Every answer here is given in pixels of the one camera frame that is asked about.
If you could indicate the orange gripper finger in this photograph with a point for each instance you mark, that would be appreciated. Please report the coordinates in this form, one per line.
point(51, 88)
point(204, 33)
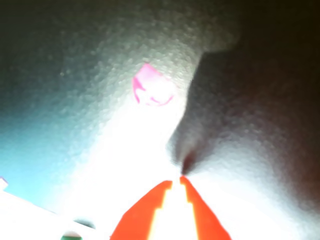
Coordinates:
point(140, 217)
point(205, 220)

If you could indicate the white numbered grid paper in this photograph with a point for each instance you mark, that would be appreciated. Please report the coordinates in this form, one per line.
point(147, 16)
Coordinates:
point(25, 220)

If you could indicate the small pink tape mark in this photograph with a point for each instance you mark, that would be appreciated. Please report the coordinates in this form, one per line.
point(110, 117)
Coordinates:
point(147, 75)

